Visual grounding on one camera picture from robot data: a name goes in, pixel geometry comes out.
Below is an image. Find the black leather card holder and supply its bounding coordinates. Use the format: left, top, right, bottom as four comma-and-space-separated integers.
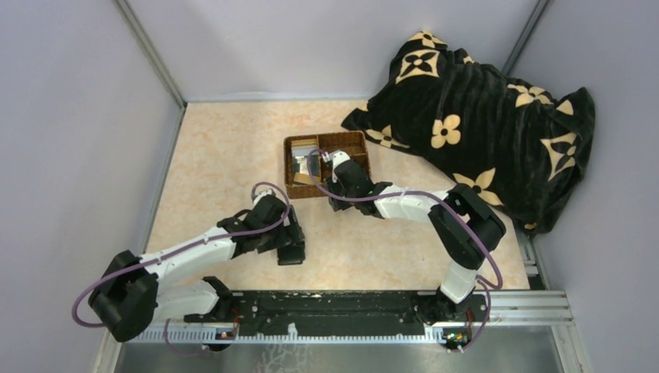
277, 243, 306, 266

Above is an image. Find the brown wicker divided basket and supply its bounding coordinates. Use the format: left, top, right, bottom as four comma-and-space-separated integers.
283, 131, 371, 200

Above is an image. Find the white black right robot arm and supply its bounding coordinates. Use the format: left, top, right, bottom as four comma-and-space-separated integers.
326, 157, 506, 305

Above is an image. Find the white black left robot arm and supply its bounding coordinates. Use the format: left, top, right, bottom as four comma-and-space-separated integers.
88, 190, 305, 342

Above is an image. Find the gold card in basket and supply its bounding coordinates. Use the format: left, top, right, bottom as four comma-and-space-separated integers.
292, 173, 314, 186

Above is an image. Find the black card in basket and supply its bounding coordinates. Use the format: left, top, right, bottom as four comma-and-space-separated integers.
291, 156, 309, 175

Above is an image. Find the silver card in basket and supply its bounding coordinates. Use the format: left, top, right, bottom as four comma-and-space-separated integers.
291, 144, 318, 162

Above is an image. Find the black floral patterned blanket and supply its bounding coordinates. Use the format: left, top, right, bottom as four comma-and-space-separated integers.
342, 30, 596, 235

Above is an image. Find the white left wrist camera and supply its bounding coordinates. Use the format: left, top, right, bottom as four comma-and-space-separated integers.
253, 188, 276, 207

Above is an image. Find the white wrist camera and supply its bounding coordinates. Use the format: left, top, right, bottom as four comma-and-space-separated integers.
253, 188, 276, 207
323, 150, 351, 183

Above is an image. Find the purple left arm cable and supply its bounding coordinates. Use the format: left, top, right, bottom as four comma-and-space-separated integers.
71, 181, 292, 329

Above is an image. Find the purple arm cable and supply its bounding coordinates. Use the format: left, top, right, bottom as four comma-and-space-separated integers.
71, 181, 292, 329
306, 149, 504, 352

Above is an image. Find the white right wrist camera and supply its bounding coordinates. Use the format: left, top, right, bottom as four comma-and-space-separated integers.
323, 150, 351, 183

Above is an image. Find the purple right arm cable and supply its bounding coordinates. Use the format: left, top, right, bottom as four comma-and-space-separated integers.
306, 149, 504, 352

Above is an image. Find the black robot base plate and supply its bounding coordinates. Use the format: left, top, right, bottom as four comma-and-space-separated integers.
183, 291, 487, 337

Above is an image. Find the aluminium frame rail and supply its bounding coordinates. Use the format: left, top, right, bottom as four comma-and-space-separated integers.
131, 291, 574, 345

